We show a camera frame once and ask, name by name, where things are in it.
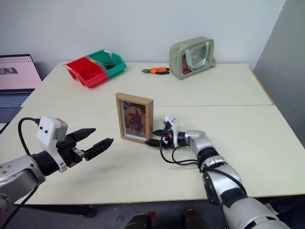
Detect red plastic storage bin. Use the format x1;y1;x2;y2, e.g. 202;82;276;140
62;56;110;89

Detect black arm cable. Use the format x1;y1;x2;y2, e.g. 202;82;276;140
159;139;203;168
18;117;41;156

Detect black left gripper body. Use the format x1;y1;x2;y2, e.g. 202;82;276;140
56;133;86;169

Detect grey partition panel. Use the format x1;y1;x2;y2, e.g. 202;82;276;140
253;0;305;153

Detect olive transparent zip pouch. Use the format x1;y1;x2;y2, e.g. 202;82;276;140
169;36;215;81

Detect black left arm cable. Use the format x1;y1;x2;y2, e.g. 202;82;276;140
18;117;41;156

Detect wooden picture frame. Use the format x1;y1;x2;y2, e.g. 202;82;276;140
115;92;155;145

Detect orange handled pliers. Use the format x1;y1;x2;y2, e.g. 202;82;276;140
141;67;171;76

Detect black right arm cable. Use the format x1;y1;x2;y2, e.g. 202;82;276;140
159;139;203;168

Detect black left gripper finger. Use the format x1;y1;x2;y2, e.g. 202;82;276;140
84;137;114;161
69;127;97;144

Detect small parts in green bin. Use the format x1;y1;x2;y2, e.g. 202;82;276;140
103;60;117;71

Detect green plastic storage bin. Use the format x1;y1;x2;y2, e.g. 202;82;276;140
86;49;128;78

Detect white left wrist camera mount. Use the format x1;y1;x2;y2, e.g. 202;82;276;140
36;115;69;173

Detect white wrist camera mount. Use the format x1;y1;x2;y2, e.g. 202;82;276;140
36;115;69;173
163;115;183;148

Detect dark rounded shape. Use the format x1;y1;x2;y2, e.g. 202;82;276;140
124;213;153;229

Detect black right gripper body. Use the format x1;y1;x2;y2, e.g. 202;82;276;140
161;127;174;149

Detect open laptop computer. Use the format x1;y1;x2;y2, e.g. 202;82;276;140
0;54;43;135

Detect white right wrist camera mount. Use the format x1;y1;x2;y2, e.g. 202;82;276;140
163;115;183;148

